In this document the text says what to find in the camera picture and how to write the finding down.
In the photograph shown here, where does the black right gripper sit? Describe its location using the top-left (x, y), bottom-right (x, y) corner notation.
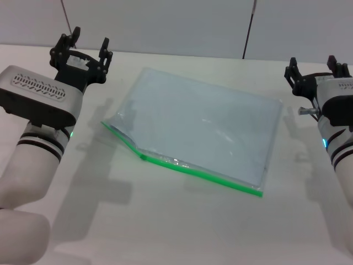
top-left (284, 55), bottom-right (353, 103)

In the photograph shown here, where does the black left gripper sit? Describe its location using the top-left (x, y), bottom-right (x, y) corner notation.
top-left (49, 26), bottom-right (114, 93)

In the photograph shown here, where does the clear green-zipper document bag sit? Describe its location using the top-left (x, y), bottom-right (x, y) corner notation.
top-left (100, 67), bottom-right (285, 199)

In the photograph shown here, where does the right gripper cable metal plug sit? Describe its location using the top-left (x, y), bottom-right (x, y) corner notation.
top-left (297, 99), bottom-right (322, 122)

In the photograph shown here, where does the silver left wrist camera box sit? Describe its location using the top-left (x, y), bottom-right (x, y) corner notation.
top-left (0, 65), bottom-right (84, 128)

